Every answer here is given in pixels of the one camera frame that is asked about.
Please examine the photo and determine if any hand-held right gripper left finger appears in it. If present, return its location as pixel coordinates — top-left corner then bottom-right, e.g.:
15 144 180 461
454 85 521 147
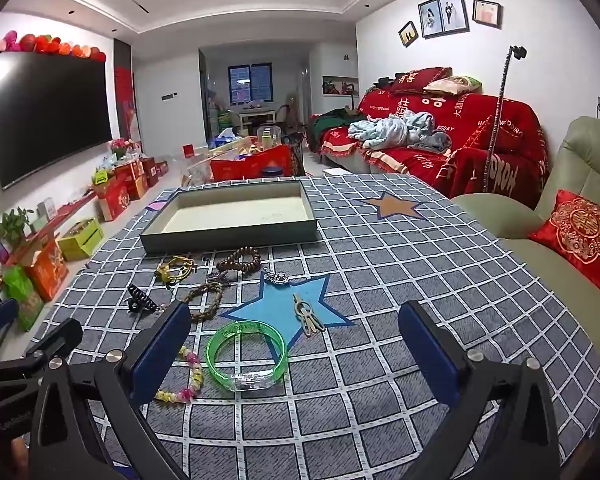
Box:
27 301 193 480

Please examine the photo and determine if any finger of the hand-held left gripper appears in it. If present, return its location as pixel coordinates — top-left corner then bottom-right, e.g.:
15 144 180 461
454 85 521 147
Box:
0 317 84 386
0 298 20 342

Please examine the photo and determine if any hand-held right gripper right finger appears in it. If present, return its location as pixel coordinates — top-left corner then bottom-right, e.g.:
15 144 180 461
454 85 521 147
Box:
398 301 572 480

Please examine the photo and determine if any pink yellow bead bracelet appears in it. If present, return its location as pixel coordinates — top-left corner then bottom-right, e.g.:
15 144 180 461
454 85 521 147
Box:
154 345 206 404

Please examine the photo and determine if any black claw hair clip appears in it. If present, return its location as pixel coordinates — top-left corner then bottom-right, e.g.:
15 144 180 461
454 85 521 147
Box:
125 284 168 315

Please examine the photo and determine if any yellow cord with keys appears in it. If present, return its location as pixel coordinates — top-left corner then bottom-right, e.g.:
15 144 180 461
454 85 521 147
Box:
155 256 197 284

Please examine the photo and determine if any green translucent bangle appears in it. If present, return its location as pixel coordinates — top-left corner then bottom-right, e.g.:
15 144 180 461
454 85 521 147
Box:
206 320 287 395

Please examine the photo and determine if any metal hair clip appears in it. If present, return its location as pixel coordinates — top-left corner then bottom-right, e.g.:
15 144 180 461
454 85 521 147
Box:
292 292 327 336

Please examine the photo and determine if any grey-green shallow tray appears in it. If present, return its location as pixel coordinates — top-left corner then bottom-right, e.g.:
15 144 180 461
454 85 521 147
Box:
140 180 319 256

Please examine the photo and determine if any brown spiral hair tie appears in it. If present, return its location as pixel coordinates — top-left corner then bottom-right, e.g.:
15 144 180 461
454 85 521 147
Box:
216 246 262 274

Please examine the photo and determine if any green gift bag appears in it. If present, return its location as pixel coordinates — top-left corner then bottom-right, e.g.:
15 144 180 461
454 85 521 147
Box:
1 265 45 332

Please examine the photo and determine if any orange gift bag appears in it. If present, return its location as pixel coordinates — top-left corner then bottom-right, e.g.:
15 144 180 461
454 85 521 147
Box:
25 240 70 302

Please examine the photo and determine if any grey checked tablecloth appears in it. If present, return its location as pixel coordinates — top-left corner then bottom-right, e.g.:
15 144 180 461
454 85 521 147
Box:
27 174 600 480

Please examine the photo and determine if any green potted plant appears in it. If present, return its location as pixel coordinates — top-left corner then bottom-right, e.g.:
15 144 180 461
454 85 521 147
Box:
0 206 34 249

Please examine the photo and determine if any yellow-green carton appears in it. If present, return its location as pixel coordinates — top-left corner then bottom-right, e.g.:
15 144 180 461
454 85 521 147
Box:
57 217 105 262

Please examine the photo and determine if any red television shelf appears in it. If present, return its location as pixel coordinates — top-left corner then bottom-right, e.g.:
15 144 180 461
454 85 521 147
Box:
0 187 102 272

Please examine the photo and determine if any red gold gift box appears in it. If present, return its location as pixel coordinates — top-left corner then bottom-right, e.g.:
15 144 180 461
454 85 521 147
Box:
114 160 149 201
94 180 131 222

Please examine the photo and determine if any dark red gift box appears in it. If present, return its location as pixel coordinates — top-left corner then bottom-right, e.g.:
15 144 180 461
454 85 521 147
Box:
140 156 160 189

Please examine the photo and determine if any glass coffee table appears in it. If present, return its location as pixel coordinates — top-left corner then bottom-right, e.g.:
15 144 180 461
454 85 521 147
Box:
180 135 303 187

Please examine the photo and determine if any red gold embroidered cushion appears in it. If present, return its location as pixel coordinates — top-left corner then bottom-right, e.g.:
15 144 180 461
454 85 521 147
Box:
528 189 600 302

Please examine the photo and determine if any pink flower bouquet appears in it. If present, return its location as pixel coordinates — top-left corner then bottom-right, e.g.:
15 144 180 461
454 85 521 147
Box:
109 137 144 162

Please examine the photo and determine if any light blue clothes pile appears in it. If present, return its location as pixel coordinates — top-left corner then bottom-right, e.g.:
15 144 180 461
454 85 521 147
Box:
348 111 456 154

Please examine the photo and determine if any red bed with clothes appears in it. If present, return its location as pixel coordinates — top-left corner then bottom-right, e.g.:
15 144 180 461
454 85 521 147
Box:
307 80 551 211

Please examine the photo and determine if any pale green armchair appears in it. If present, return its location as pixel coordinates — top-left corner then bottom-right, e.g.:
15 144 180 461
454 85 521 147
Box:
450 116 600 411

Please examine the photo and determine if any dark green cloth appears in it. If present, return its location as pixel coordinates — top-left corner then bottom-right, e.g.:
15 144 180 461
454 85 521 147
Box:
307 108 367 154

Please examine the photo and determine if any white side table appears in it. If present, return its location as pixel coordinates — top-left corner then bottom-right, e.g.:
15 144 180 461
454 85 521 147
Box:
237 107 276 137

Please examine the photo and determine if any black metal stand pole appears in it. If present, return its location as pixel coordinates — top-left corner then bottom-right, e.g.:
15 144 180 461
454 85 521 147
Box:
483 46 528 195

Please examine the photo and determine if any light printed pillow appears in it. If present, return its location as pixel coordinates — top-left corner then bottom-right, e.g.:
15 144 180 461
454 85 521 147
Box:
422 75 482 96

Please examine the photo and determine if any red embroidered pillow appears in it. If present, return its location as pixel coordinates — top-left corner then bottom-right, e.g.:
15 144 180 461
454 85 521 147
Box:
391 67 453 94

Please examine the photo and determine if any red pink balloon garland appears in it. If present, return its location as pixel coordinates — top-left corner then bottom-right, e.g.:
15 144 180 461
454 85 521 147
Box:
0 31 107 63

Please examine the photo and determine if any dark window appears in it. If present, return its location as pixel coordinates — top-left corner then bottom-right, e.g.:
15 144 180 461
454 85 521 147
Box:
228 63 272 106

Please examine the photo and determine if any brown braided bracelet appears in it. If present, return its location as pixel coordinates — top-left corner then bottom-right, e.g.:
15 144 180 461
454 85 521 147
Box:
179 281 225 324

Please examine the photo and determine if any black wall television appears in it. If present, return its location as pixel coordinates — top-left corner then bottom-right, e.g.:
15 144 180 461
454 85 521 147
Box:
0 51 113 191

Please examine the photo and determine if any red wall decoration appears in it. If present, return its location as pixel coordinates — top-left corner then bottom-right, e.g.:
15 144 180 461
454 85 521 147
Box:
113 40 144 142

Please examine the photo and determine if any black wedding photo frame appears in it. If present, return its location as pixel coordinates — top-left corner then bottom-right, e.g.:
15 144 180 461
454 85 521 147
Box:
418 0 444 40
439 0 470 35

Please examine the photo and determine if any black portrait photo frame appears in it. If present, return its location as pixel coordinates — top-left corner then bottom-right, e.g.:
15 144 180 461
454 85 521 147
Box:
472 0 503 27

